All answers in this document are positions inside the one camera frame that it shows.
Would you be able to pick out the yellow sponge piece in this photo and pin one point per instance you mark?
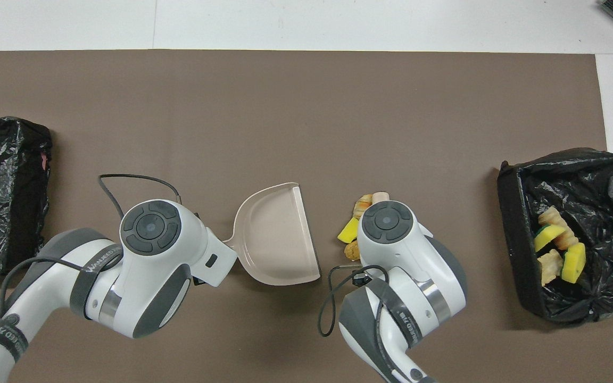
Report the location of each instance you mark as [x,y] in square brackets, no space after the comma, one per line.
[573,261]
[348,231]
[547,238]

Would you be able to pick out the beige hand brush black bristles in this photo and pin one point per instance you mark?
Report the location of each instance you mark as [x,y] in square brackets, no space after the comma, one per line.
[381,196]

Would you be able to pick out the beige plastic dustpan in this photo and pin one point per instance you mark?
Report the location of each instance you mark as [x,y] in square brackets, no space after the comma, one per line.
[277,239]

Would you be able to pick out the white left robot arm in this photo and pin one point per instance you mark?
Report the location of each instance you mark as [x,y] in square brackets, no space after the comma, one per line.
[152,266]

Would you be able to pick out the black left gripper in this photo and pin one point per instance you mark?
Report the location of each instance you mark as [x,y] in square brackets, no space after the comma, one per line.
[198,280]

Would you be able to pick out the brown bread loaf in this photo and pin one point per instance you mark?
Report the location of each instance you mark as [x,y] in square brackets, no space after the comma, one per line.
[352,251]

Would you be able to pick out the striped orange bread roll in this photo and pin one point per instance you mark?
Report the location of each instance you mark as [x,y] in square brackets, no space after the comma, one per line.
[557,226]
[362,207]
[549,266]

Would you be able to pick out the brown paper table mat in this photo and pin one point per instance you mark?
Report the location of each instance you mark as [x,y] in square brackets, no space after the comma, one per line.
[306,106]

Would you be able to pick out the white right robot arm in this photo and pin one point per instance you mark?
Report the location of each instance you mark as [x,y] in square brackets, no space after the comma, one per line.
[391,266]

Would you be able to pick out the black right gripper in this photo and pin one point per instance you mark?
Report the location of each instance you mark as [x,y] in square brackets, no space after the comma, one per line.
[360,278]

